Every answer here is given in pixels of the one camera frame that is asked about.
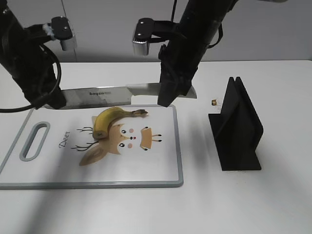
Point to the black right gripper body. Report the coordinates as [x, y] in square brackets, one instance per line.
[179, 59]

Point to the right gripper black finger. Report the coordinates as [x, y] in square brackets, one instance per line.
[168, 89]
[185, 88]

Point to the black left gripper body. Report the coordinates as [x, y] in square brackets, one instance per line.
[34, 69]

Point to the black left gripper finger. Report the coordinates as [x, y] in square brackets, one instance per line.
[56, 100]

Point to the white handled kitchen knife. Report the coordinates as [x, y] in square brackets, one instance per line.
[96, 97]

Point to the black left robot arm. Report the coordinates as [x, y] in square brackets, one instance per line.
[12, 34]

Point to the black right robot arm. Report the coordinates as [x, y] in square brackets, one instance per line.
[202, 19]

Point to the yellow banana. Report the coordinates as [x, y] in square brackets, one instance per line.
[106, 118]

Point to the white deer cutting board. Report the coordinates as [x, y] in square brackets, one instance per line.
[55, 149]

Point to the black knife stand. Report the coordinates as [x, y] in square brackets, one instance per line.
[237, 129]

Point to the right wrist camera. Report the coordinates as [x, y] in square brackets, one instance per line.
[148, 31]

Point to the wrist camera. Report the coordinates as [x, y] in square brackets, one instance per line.
[148, 31]
[60, 29]

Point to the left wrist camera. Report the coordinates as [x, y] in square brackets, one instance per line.
[60, 29]

